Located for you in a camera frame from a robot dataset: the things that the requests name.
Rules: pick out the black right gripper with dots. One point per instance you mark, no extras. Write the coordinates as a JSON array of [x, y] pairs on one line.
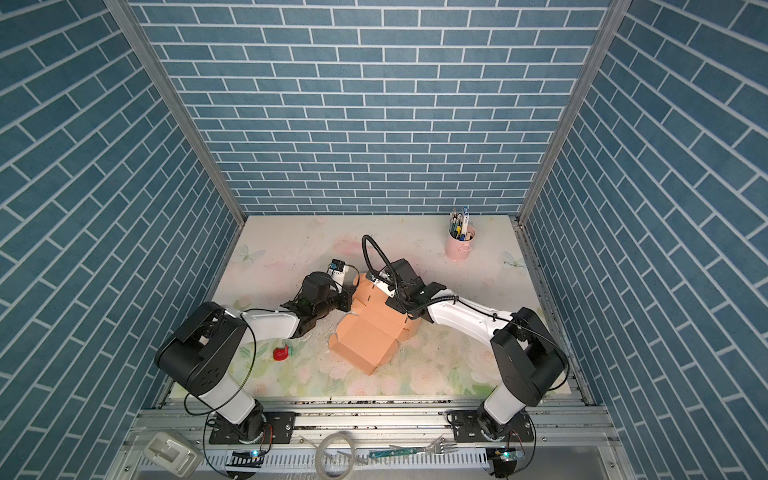
[[393, 304]]

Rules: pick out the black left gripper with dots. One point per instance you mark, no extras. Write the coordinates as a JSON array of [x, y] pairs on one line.
[[346, 297]]

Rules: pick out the peach cardboard paper box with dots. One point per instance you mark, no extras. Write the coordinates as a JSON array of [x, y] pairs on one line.
[[371, 333]]

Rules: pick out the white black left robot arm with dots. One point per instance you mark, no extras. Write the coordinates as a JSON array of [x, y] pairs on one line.
[[197, 356]]

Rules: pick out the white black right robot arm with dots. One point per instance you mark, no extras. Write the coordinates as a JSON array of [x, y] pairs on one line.
[[528, 359]]

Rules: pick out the pink metal pen cup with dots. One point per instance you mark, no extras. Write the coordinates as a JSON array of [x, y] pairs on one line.
[[459, 250]]

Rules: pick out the small red toy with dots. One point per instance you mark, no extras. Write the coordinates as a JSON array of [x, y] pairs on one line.
[[281, 353]]

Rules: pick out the white labelled marker pen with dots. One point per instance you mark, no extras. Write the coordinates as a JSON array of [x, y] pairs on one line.
[[465, 225]]

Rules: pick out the white plastic holder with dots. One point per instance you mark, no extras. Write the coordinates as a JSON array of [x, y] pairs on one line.
[[173, 453]]

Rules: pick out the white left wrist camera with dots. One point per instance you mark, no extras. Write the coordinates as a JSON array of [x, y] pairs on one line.
[[337, 270]]

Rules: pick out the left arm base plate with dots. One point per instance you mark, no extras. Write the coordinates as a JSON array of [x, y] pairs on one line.
[[262, 428]]

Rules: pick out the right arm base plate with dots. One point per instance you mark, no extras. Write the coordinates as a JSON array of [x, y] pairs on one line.
[[474, 426]]

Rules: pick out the green handled fork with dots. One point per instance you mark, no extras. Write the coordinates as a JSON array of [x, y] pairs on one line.
[[439, 446]]

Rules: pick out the aluminium front rail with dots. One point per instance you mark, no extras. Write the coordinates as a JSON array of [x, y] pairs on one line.
[[558, 422]]

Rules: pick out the aluminium left corner post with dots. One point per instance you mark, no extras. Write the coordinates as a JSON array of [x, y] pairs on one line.
[[126, 20]]

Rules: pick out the aluminium corner post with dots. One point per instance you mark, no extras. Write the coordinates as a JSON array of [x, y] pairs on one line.
[[126, 20], [594, 59]]

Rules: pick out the aluminium right corner post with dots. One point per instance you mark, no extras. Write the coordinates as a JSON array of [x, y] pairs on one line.
[[594, 59]]

